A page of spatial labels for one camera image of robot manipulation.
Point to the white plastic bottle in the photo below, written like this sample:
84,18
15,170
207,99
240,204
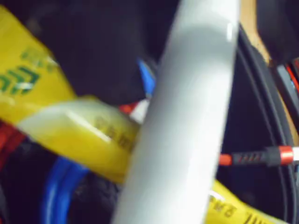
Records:
182,116

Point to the yellow coffee stick packet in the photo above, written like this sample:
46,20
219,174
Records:
70,130

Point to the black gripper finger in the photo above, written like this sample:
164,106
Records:
105,51
280,28

